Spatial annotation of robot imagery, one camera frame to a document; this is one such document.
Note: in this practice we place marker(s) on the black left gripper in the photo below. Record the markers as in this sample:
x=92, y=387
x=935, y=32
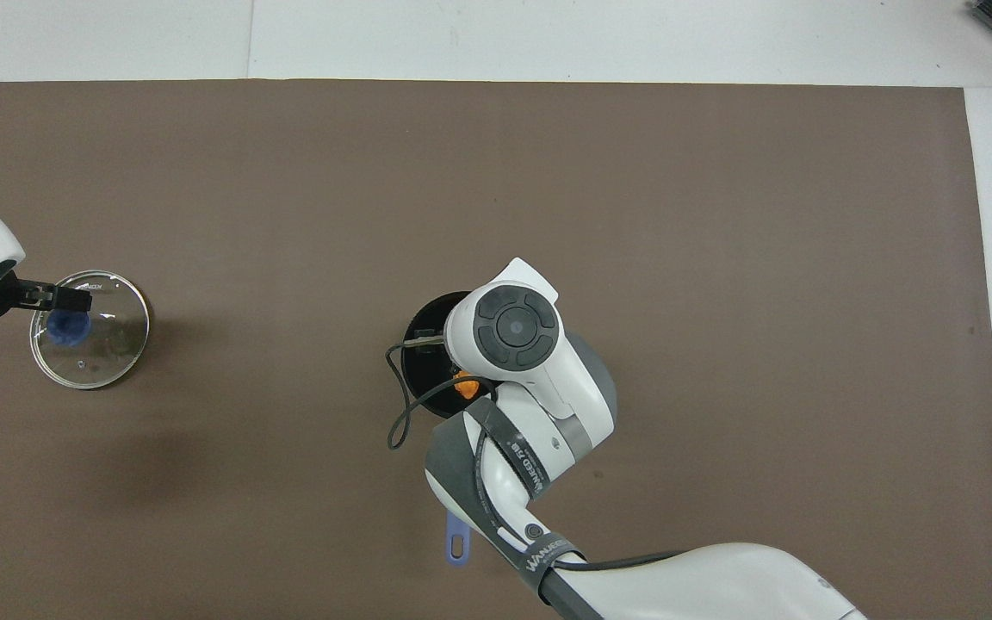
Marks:
x=5, y=297

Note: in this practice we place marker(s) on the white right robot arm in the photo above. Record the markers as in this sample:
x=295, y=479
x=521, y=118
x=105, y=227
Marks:
x=548, y=396

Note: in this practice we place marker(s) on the yellow corn cob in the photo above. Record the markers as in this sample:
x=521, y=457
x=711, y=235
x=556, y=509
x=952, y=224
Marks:
x=465, y=387

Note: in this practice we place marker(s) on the brown table mat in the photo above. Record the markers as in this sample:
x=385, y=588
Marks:
x=720, y=215

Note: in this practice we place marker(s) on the glass lid with blue knob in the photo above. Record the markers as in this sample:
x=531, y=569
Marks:
x=108, y=344

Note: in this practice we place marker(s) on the dark blue pot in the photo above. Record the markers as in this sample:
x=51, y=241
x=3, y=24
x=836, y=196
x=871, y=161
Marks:
x=427, y=370

